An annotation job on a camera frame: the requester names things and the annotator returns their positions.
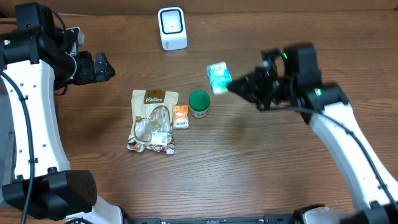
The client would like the white barcode scanner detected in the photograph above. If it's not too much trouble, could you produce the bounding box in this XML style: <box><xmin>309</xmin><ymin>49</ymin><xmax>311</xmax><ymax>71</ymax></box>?
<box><xmin>157</xmin><ymin>7</ymin><xmax>188</xmax><ymax>51</ymax></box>

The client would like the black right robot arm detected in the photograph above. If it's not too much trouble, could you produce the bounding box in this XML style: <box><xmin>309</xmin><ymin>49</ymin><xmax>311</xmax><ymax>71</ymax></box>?
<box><xmin>226</xmin><ymin>42</ymin><xmax>397</xmax><ymax>223</ymax></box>

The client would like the brown clear snack bag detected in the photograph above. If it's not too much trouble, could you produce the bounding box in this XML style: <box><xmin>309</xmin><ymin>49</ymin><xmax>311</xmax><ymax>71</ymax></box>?
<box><xmin>127</xmin><ymin>90</ymin><xmax>178</xmax><ymax>155</ymax></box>

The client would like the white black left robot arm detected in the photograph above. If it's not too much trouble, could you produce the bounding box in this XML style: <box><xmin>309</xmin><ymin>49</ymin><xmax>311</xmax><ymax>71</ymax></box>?
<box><xmin>1</xmin><ymin>2</ymin><xmax>129</xmax><ymax>223</ymax></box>

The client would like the small teal gum pack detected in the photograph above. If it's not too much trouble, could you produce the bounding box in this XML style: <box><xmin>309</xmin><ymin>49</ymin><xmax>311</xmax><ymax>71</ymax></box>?
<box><xmin>206</xmin><ymin>62</ymin><xmax>232</xmax><ymax>95</ymax></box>

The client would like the orange white small box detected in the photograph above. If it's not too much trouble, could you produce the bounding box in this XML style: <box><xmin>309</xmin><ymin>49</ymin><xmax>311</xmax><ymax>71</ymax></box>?
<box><xmin>173</xmin><ymin>105</ymin><xmax>189</xmax><ymax>129</ymax></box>

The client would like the green lid jar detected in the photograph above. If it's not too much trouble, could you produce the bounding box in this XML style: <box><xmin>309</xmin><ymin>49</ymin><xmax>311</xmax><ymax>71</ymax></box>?
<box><xmin>188</xmin><ymin>90</ymin><xmax>210</xmax><ymax>118</ymax></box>

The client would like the grey plastic mesh basket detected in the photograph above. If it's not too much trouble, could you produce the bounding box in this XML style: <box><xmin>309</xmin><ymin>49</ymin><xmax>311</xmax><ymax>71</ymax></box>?
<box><xmin>0</xmin><ymin>80</ymin><xmax>16</xmax><ymax>187</ymax></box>

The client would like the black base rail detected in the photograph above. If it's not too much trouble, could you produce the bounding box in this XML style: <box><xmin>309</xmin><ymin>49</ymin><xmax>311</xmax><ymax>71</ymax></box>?
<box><xmin>129</xmin><ymin>214</ymin><xmax>295</xmax><ymax>224</ymax></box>

